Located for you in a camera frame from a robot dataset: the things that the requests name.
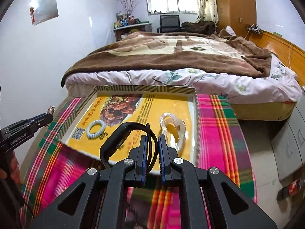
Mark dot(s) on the wall calendar poster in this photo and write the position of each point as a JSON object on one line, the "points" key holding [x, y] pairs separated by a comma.
{"points": [[43, 10]]}

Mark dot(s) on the window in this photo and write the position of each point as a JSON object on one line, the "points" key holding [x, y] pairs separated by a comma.
{"points": [[172, 7]]}

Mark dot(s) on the black office chair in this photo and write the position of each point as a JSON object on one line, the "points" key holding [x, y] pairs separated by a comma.
{"points": [[169, 23]]}

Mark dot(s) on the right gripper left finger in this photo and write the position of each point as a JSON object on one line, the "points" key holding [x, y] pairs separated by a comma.
{"points": [[129, 172]]}

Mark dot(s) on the dried branch bouquet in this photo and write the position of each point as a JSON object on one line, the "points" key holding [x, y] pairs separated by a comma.
{"points": [[129, 6]]}

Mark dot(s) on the cluttered wooden desk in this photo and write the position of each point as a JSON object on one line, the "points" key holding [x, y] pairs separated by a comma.
{"points": [[126, 25]]}

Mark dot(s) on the white floral bed sheet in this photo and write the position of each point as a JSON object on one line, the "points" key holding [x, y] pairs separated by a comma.
{"points": [[280, 86]]}

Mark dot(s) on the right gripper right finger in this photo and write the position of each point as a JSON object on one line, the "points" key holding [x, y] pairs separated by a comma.
{"points": [[177, 172]]}

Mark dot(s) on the person's left hand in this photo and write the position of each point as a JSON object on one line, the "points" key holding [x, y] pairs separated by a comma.
{"points": [[13, 166]]}

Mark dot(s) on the pink green plaid tablecloth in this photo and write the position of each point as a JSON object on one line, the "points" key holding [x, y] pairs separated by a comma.
{"points": [[55, 167]]}

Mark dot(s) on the striped cardboard tray yellow inside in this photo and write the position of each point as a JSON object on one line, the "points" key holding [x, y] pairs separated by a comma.
{"points": [[106, 107]]}

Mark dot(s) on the patterned curtain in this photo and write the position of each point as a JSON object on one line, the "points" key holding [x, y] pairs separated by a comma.
{"points": [[207, 11]]}

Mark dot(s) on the cola bottle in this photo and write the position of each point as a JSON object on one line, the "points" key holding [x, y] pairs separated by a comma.
{"points": [[290, 190]]}

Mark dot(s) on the grey drawer cabinet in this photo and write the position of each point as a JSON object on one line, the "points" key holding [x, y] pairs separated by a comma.
{"points": [[288, 144]]}

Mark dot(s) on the wooden headboard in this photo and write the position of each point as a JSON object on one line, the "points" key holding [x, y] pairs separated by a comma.
{"points": [[290, 55]]}

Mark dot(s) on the wooden wardrobe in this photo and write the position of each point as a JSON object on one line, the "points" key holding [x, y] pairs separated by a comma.
{"points": [[237, 14]]}

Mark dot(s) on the yellow mattress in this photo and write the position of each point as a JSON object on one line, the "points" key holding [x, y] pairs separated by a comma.
{"points": [[273, 111]]}

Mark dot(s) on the brown fleece blanket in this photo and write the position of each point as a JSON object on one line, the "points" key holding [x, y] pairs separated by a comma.
{"points": [[217, 53]]}

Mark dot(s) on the black wristband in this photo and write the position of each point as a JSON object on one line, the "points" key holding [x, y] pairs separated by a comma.
{"points": [[118, 137]]}

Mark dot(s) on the clear glass bangle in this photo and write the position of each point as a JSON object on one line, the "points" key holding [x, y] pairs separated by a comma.
{"points": [[174, 130]]}

